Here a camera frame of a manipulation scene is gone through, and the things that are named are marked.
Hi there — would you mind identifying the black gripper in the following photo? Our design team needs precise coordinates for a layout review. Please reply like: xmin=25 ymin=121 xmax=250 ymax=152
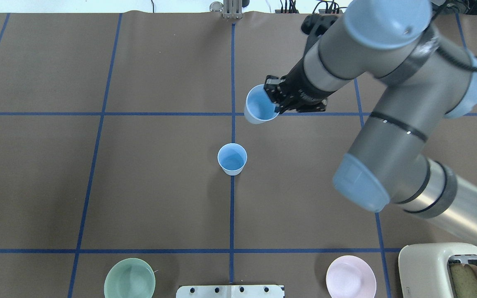
xmin=263 ymin=62 xmax=329 ymax=114

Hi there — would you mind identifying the light blue cup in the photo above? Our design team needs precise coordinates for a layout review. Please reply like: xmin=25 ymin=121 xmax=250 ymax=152
xmin=243 ymin=84 xmax=279 ymax=125
xmin=217 ymin=143 xmax=248 ymax=176

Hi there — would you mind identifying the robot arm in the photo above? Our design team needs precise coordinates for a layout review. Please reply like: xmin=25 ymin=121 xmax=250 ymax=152
xmin=263 ymin=0 xmax=477 ymax=245

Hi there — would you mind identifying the pink bowl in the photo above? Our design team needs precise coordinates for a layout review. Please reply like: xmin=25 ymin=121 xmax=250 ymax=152
xmin=325 ymin=255 xmax=377 ymax=298

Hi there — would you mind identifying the cream toaster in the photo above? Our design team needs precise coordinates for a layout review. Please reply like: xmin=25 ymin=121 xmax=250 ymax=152
xmin=398 ymin=242 xmax=477 ymax=298

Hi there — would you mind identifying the green bowl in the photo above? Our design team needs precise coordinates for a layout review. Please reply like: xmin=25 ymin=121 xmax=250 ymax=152
xmin=104 ymin=258 xmax=157 ymax=298

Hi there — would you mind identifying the toast slice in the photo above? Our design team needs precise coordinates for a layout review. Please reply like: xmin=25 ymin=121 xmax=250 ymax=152
xmin=449 ymin=263 xmax=477 ymax=298

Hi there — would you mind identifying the aluminium frame post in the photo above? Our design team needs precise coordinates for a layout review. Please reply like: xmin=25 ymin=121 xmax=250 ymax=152
xmin=221 ymin=0 xmax=244 ymax=19

